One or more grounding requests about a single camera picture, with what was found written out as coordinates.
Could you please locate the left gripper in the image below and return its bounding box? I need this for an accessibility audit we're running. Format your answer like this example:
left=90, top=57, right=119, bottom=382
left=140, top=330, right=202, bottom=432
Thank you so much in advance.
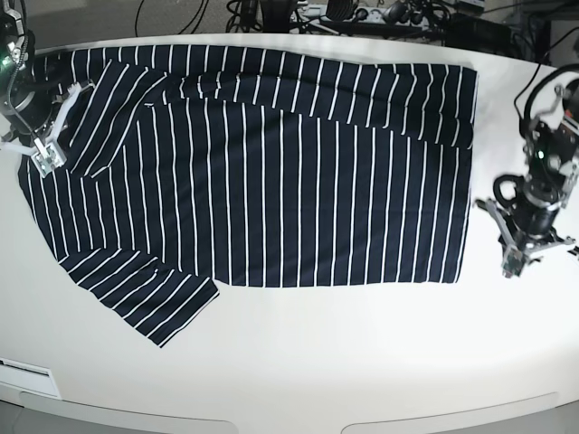
left=510, top=198, right=559, bottom=239

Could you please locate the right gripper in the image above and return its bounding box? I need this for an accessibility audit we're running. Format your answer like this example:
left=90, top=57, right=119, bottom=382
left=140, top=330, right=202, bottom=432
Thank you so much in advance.
left=1, top=80, right=58, bottom=134

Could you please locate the navy white striped T-shirt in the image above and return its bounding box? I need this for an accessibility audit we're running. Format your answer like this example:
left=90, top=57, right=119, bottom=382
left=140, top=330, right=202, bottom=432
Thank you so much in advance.
left=18, top=45, right=479, bottom=346

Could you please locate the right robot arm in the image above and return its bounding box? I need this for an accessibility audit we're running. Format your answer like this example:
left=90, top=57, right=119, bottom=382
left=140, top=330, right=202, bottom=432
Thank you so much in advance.
left=1, top=1, right=58, bottom=136

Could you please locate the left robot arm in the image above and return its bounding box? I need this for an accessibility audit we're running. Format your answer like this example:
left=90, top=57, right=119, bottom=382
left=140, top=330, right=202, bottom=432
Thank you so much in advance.
left=511, top=63, right=578, bottom=240

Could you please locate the black equipment stand background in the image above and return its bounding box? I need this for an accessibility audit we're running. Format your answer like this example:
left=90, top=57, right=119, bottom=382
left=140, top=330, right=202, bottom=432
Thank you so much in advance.
left=260, top=0, right=298, bottom=33

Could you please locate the white power strip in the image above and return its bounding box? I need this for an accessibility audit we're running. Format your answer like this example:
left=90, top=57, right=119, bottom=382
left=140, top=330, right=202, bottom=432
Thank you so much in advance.
left=351, top=5, right=429, bottom=28

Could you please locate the white label sticker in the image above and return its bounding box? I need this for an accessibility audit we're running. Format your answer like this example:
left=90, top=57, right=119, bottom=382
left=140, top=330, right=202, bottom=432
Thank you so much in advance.
left=0, top=358, right=62, bottom=400

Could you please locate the black cable bundle background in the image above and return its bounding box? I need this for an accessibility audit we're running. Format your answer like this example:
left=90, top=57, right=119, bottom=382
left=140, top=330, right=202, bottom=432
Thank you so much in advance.
left=225, top=0, right=263, bottom=33

